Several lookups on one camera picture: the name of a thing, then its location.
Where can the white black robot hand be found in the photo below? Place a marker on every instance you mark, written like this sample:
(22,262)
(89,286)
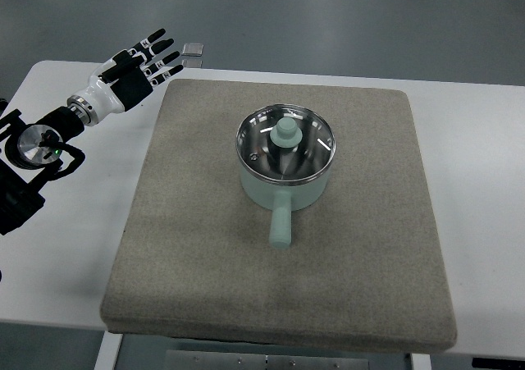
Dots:
(125,80)

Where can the glass lid with green knob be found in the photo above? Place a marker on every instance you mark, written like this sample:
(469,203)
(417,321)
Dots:
(285,144)

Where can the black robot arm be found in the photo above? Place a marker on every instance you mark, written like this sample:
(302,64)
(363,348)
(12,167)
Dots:
(36,154)

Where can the small grey floor plate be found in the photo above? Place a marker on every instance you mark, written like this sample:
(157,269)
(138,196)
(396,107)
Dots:
(192,55)

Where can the mint green saucepan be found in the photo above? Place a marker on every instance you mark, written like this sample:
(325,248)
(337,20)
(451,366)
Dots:
(282,200)

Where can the beige felt mat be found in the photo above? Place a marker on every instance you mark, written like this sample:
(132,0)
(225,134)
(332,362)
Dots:
(359,269)

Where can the black label strip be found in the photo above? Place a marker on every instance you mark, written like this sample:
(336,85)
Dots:
(498,364)

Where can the grey metal base plate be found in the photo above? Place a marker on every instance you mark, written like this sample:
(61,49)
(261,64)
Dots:
(188,360)

